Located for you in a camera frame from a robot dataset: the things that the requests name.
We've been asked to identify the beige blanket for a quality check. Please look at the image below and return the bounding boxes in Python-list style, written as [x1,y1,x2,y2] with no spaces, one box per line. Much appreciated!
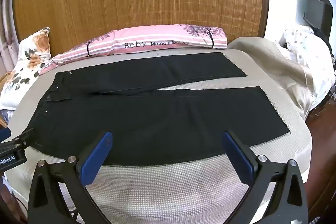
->
[227,36,319,122]

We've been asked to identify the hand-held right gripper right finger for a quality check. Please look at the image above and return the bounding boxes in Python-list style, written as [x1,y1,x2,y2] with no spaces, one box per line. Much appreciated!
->
[222,131,309,224]

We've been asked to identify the patterned curtain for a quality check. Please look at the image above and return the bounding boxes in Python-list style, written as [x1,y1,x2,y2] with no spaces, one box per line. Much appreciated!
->
[0,0,20,77]

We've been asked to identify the floral pillow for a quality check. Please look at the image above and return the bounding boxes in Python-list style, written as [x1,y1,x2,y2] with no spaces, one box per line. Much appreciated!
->
[0,27,51,110]

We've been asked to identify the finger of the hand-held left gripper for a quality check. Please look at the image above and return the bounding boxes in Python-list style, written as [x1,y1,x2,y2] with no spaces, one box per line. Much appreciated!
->
[10,129,37,148]

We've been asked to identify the white spotted duvet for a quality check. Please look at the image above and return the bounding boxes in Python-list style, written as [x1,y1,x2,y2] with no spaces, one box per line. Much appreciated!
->
[274,26,336,111]

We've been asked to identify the black pants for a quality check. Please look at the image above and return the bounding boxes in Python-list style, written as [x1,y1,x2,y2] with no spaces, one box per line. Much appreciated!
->
[25,52,290,167]

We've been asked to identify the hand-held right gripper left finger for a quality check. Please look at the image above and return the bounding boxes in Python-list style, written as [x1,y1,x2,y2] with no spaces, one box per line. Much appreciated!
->
[28,131,113,224]

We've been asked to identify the black wall television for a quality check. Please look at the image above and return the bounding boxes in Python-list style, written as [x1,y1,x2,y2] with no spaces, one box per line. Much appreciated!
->
[303,0,334,38]

